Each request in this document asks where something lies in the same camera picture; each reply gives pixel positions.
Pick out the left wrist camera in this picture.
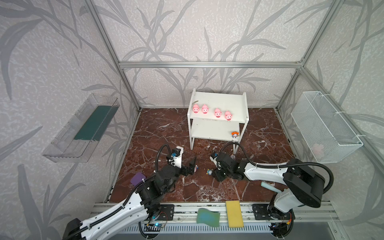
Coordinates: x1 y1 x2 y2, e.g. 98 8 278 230
167 146 184 169

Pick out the white wire mesh basket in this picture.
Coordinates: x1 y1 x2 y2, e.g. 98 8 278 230
291 91 364 164

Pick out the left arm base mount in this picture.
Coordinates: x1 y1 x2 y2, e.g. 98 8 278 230
149 204 175 221

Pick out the teal toy utensil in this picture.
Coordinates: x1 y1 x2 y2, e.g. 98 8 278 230
261 182 282 193

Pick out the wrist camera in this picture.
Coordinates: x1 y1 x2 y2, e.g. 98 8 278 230
167 146 184 169
210 152 218 165

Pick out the yellow sponge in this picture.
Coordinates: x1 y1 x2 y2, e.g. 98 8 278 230
226 201 244 228

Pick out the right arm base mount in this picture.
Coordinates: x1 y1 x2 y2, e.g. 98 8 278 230
252 204 296 222

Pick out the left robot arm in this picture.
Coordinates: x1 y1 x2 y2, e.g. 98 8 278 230
63 144 196 240

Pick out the white two-tier shelf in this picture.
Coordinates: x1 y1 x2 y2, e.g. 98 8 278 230
187 89 250 149

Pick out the green blue sponge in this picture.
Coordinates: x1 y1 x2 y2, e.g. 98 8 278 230
196 208 221 228

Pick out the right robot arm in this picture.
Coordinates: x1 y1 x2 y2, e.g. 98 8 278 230
210 150 334 219

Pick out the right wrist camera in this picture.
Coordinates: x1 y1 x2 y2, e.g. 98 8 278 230
210 152 218 165

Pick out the green circuit board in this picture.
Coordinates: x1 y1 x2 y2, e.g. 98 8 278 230
145 222 167 232

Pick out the orange Doraemon figure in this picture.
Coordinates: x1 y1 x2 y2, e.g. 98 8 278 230
231 132 240 139

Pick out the pink object in basket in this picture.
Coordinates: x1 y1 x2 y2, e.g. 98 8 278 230
312 144 325 160

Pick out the clear plastic wall bin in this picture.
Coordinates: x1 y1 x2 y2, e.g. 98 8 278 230
42 94 120 163

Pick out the pink pig toy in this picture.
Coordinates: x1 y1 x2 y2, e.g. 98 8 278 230
225 111 233 121
193 104 200 114
202 105 209 114
214 108 222 118

